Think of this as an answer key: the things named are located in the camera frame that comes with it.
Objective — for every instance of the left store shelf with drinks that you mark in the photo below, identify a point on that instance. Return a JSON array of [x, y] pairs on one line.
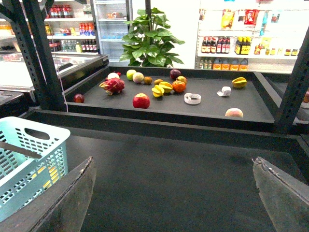
[[70, 27]]

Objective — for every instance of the green apple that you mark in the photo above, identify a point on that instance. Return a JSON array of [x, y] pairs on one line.
[[130, 73]]

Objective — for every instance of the yellow mango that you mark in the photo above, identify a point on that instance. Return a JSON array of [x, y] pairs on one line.
[[46, 176]]

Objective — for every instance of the orange persimmon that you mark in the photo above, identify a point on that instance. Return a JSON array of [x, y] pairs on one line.
[[179, 86]]

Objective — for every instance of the yellow starfruit far right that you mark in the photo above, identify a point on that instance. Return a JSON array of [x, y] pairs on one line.
[[239, 82]]

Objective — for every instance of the small brown kiwi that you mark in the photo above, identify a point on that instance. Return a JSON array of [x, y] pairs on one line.
[[158, 81]]

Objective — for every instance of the pale melon fruit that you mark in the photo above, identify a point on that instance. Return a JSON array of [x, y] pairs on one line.
[[138, 77]]

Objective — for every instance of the red yellow apple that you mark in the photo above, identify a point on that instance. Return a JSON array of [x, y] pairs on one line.
[[182, 79]]

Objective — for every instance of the small dark red plum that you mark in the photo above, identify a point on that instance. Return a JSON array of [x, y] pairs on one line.
[[79, 98]]

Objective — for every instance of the yellow starfruit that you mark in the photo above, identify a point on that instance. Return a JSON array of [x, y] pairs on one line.
[[239, 82], [166, 86], [158, 91]]

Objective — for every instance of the dark purple fruit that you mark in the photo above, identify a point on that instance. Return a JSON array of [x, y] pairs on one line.
[[174, 74]]

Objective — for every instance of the black perforated post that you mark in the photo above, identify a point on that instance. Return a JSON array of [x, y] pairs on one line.
[[297, 86], [27, 20]]

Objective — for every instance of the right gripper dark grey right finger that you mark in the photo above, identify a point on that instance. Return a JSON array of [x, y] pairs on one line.
[[285, 198]]

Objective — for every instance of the chest freezer display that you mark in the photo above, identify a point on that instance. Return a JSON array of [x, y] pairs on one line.
[[70, 68]]

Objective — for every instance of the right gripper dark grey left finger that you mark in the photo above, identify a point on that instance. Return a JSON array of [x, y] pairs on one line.
[[62, 208]]

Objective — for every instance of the pink dragon fruit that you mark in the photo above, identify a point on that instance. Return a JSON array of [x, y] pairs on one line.
[[114, 85]]

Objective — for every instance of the yellow starfruit front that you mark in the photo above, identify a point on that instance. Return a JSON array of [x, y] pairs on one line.
[[158, 91]]

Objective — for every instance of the black perforated right post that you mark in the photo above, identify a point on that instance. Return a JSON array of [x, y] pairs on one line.
[[297, 86]]

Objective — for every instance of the white round fruit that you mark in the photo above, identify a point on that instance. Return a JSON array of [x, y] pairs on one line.
[[113, 75]]

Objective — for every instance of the glass door fridge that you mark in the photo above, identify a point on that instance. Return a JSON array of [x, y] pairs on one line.
[[110, 17]]

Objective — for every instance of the light blue plastic basket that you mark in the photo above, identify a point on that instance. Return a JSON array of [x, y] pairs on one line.
[[16, 187]]

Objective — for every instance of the right store shelf with bottles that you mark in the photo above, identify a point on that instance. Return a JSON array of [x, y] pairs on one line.
[[251, 35]]

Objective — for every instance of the black perforated left post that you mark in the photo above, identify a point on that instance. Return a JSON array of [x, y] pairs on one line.
[[27, 20]]

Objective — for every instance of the yellow starfruit middle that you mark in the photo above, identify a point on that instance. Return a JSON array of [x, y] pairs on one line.
[[166, 86]]

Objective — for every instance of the pink peach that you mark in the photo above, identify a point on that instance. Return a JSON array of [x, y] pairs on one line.
[[234, 112]]

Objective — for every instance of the black fruit display tray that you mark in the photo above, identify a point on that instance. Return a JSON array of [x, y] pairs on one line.
[[258, 101]]

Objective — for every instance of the green potted plant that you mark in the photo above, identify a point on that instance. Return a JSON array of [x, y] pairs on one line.
[[149, 42]]

